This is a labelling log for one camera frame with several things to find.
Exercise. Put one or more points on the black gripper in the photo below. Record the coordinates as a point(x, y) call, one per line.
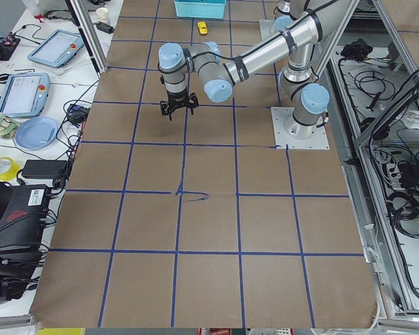
point(177, 98)

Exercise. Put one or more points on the yellow toy beetle car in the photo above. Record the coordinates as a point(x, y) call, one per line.
point(202, 28)

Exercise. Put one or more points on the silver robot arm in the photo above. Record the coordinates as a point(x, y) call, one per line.
point(218, 78)

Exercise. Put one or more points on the light blue plastic bin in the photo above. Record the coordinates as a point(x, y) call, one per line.
point(209, 9)

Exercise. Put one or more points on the brown paper table cover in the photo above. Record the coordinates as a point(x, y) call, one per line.
point(197, 220)

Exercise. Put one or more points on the white paper cup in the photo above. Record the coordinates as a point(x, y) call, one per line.
point(103, 15)

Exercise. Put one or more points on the blue teach pendant far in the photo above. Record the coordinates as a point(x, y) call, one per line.
point(58, 49)

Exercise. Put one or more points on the blue teach pendant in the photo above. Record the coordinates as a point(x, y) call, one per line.
point(24, 95)
point(58, 49)

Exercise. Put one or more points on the light blue plate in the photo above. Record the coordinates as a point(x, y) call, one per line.
point(36, 133)

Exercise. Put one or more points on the blue teach pendant near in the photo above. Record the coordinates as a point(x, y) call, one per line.
point(24, 95)

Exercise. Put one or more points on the black power adapter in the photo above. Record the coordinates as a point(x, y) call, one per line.
point(44, 169)

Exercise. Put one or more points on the green tape rolls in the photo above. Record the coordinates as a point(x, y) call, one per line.
point(8, 127)

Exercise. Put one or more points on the yellow tape roll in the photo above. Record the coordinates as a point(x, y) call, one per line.
point(8, 168)

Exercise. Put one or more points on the black computer box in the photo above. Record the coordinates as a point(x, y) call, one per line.
point(22, 209)

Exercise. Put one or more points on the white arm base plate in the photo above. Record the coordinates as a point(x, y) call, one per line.
point(289, 134)
point(269, 28)

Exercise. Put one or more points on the aluminium frame post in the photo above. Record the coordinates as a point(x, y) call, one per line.
point(83, 22)

